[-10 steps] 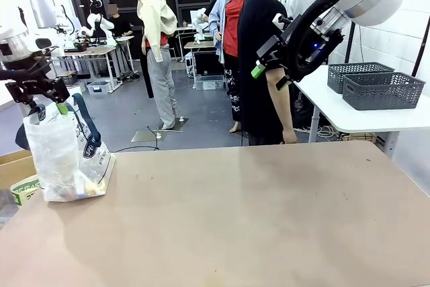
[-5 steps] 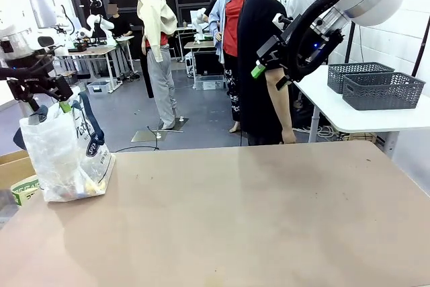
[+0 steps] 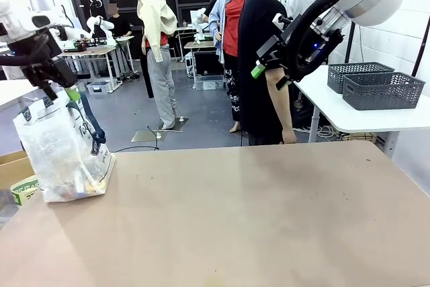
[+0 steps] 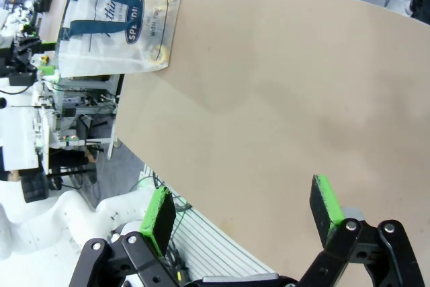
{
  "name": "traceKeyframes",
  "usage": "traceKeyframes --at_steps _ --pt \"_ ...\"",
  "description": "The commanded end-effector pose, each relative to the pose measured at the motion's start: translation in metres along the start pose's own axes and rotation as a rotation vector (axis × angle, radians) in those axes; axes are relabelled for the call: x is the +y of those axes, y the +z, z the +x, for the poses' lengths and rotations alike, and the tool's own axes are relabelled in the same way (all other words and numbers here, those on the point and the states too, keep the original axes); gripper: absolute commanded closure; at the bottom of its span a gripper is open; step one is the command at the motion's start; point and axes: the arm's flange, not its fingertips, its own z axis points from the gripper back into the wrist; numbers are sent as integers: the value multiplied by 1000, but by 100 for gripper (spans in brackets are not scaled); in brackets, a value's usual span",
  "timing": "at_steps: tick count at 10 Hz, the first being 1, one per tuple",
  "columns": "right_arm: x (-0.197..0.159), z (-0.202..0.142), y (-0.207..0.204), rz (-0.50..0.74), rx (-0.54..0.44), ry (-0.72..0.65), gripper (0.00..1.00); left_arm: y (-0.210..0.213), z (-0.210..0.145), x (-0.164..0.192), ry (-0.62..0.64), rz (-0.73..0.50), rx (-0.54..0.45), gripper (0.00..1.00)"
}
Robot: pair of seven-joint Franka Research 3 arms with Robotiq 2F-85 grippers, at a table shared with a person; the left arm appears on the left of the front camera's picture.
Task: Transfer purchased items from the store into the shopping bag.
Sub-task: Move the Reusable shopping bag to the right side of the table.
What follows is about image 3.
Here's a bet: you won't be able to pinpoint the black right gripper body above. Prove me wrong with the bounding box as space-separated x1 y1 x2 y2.
257 35 293 78

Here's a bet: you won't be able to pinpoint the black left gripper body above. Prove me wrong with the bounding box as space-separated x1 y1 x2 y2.
8 31 78 89

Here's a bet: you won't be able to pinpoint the translucent shopping bag navy handles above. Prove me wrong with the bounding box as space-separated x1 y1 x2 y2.
12 90 116 204

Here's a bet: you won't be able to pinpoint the grey plastic lattice basket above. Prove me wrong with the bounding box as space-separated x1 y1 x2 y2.
327 61 396 95
342 71 427 112

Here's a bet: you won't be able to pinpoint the person's right forearm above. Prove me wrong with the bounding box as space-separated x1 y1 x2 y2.
273 97 295 130

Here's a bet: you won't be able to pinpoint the person in black t-shirt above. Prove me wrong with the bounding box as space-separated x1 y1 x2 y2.
237 0 298 147

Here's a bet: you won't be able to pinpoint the white plastic storage bin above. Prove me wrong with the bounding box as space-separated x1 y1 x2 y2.
86 80 114 95

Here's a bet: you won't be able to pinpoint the white height-adjustable table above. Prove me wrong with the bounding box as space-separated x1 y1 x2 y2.
0 78 41 112

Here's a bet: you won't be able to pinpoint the mannequin blue shirt red top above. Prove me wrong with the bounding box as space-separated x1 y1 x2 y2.
208 0 253 133

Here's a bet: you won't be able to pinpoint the wooden background work desk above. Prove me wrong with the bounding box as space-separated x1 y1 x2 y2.
58 44 124 95

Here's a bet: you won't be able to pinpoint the clear plastic storage bin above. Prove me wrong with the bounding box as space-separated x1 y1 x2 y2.
194 74 225 91

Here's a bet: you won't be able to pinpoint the black box under desk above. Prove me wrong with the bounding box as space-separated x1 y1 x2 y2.
193 51 225 76

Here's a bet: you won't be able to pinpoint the small background desk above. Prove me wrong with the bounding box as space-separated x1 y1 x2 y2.
183 40 216 66

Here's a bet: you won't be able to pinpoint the white background robot figure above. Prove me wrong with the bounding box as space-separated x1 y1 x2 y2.
193 7 209 44

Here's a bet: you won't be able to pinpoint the black tripod stand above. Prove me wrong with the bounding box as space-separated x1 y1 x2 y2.
347 22 356 65
411 17 430 77

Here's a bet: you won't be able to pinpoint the background person in black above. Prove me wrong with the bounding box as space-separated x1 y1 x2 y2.
106 3 134 49

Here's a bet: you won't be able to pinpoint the metal floor plate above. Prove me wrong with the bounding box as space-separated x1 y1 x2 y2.
131 128 169 142

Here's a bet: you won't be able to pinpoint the brown cardboard box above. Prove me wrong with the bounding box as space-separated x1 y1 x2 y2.
0 151 36 190

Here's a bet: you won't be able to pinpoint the white side table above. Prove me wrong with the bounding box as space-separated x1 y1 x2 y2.
292 65 430 159

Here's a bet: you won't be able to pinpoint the green and white carton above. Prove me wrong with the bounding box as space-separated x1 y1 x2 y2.
10 174 46 207

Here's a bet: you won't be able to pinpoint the mannequin with beige jacket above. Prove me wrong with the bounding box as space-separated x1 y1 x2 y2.
131 0 184 130

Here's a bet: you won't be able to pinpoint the left arm black cable sleeve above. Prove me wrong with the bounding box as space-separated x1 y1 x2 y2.
0 52 45 68

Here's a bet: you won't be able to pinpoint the arm black cable sleeve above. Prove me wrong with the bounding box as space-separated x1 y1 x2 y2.
285 0 430 83
0 52 45 68

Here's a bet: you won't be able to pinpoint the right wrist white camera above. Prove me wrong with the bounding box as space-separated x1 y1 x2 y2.
272 13 294 32

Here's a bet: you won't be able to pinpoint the right arm black cable sleeve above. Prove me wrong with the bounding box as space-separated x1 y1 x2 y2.
285 0 430 83

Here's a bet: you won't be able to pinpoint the grey wall panel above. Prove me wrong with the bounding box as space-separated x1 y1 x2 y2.
28 0 56 12

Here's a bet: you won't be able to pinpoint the black floor cable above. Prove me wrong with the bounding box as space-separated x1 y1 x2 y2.
110 125 161 153

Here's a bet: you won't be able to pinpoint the mannequin base plate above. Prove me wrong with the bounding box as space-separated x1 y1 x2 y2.
157 117 189 132

